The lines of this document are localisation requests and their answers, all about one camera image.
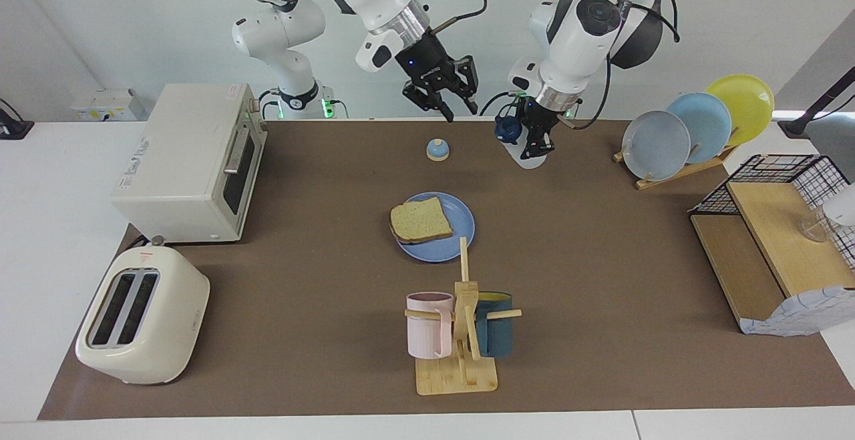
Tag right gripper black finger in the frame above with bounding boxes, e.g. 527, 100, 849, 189
403, 86, 455, 122
456, 56, 480, 115

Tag translucent squeeze bottle blue cap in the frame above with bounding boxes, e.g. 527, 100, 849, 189
494, 114, 558, 170

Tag slice of bread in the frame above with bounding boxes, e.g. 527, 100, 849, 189
389, 196, 454, 245

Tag blue round plate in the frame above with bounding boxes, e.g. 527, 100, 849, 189
394, 192, 476, 263

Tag pale grey plate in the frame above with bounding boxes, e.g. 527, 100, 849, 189
621, 110, 692, 182

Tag wooden plate rack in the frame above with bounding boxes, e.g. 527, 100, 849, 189
613, 145, 739, 190

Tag light blue plate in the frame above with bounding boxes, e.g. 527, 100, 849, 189
667, 93, 733, 164

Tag yellow plate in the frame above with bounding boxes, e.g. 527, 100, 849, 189
705, 74, 776, 147

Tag dark teal mug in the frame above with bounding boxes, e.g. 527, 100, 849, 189
474, 291, 514, 359

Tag pink mug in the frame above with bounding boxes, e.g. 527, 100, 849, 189
406, 292, 455, 361

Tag brown table mat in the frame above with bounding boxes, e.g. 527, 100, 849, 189
37, 118, 855, 421

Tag wooden mug tree stand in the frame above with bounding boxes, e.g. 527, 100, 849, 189
405, 236, 523, 396

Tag white toaster oven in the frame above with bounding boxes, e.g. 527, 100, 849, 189
110, 83, 268, 244

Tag clear glass cup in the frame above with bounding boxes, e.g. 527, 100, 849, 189
798, 210, 836, 244

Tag white paper piece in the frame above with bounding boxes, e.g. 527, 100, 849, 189
822, 183, 855, 227

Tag white checkered cloth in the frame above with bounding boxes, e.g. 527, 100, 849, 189
740, 286, 855, 337

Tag cream two-slot toaster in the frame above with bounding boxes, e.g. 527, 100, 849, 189
75, 245, 211, 386

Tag black stand base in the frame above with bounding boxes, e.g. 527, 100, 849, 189
0, 98, 34, 140

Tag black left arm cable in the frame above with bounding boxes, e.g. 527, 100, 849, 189
568, 0, 681, 130

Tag wooden shelf with wire frame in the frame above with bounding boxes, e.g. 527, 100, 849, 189
688, 154, 855, 337

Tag black camera stand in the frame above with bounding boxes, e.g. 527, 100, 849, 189
778, 66, 855, 139

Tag white wall box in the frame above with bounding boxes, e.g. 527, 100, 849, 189
70, 87, 144, 122

